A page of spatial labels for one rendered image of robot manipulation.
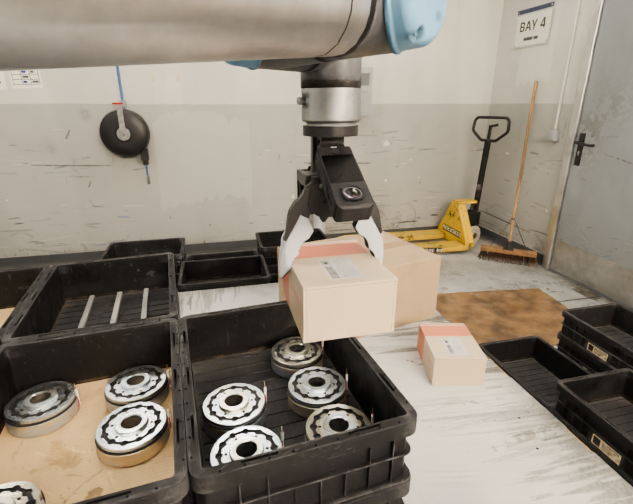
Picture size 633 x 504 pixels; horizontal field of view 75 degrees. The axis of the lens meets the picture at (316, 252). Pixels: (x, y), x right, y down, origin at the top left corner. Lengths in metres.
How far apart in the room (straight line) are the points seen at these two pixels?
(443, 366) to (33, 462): 0.79
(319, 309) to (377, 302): 0.07
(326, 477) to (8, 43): 0.54
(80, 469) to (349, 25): 0.67
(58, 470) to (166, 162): 3.27
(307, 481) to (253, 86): 3.47
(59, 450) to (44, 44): 0.66
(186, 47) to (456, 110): 4.26
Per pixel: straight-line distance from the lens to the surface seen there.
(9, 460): 0.82
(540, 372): 2.02
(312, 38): 0.30
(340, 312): 0.51
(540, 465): 0.95
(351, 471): 0.62
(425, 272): 1.25
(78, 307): 1.24
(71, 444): 0.80
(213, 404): 0.74
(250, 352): 0.91
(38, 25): 0.21
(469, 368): 1.05
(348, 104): 0.52
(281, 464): 0.55
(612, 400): 1.79
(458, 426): 0.97
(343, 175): 0.49
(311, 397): 0.73
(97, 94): 3.89
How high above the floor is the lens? 1.32
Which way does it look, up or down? 20 degrees down
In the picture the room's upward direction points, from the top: straight up
